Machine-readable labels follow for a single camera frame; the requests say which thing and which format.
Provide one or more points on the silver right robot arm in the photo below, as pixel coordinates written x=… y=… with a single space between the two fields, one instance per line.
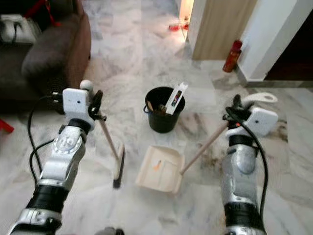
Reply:
x=239 y=174

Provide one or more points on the small red floor item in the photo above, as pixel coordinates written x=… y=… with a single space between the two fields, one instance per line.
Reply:
x=175 y=27

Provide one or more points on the white flat card package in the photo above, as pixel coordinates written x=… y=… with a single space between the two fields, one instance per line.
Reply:
x=177 y=97

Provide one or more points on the dark brown sofa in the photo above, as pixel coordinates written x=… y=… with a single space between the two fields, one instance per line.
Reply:
x=54 y=61

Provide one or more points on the red fire extinguisher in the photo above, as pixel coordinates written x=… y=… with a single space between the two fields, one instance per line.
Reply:
x=233 y=55

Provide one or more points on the black bucket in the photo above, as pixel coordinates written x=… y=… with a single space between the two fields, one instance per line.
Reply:
x=162 y=122

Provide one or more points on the beige wooden door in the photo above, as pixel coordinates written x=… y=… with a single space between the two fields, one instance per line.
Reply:
x=222 y=27

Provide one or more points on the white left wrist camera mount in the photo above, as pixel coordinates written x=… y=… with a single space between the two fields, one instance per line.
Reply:
x=76 y=105

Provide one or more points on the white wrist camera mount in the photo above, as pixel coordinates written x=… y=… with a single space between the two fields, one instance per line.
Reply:
x=263 y=121
x=76 y=105

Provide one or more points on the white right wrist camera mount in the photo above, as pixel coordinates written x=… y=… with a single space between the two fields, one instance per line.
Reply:
x=263 y=121

